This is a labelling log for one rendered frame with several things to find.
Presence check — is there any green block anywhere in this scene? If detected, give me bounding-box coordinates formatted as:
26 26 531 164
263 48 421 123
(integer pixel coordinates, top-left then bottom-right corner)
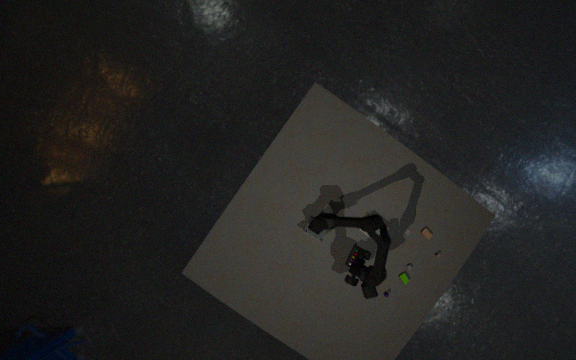
399 272 410 284

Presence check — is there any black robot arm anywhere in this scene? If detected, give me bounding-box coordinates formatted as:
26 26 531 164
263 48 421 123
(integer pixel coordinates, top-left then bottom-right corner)
308 213 391 299

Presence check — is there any beige rectangular tray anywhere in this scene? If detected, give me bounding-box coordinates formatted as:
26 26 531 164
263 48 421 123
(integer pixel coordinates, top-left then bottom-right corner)
358 228 381 238

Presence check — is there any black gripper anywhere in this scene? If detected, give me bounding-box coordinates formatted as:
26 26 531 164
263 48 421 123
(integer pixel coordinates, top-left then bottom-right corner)
345 248 371 286

